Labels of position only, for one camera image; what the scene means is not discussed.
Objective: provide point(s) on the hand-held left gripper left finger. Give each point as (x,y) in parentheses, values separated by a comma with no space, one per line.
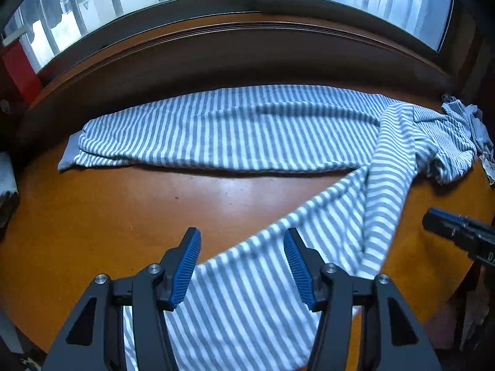
(185,266)

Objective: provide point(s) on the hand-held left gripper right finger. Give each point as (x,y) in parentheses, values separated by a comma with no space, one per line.
(299,270)

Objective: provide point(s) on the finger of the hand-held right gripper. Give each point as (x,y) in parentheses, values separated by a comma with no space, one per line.
(444,222)

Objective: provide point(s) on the grey white striped garment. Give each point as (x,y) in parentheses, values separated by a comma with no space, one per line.
(232,131)

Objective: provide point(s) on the crumpled grey cloth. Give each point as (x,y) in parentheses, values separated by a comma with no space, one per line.
(473,127)

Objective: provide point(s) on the pale folded cloth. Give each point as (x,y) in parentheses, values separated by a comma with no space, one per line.
(7,176)

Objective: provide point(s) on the wooden window sill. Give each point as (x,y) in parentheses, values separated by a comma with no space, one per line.
(232,58)

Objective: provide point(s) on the red box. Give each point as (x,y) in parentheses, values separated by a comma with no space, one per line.
(21,73)

